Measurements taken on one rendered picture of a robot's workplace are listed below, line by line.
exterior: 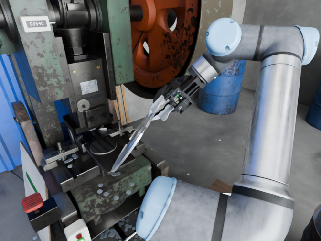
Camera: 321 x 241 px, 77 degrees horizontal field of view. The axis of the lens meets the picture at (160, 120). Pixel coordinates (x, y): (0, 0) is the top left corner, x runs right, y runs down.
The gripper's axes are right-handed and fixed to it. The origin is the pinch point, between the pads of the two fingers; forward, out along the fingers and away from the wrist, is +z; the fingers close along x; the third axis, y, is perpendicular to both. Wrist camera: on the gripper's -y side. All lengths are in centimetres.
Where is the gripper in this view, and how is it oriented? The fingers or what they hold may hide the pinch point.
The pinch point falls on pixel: (152, 115)
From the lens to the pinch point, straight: 68.9
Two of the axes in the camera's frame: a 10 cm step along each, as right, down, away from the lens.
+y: 0.4, 4.9, -8.7
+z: -7.1, 6.3, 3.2
